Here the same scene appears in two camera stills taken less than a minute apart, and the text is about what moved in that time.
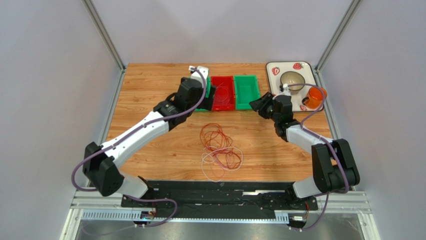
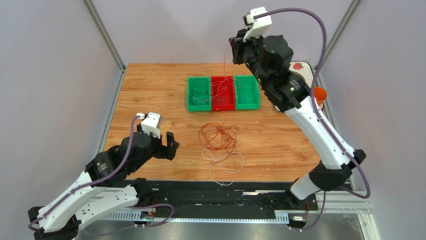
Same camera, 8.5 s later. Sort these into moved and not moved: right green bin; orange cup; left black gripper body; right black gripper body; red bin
Moved: right black gripper body; left black gripper body
Not moved: red bin; orange cup; right green bin
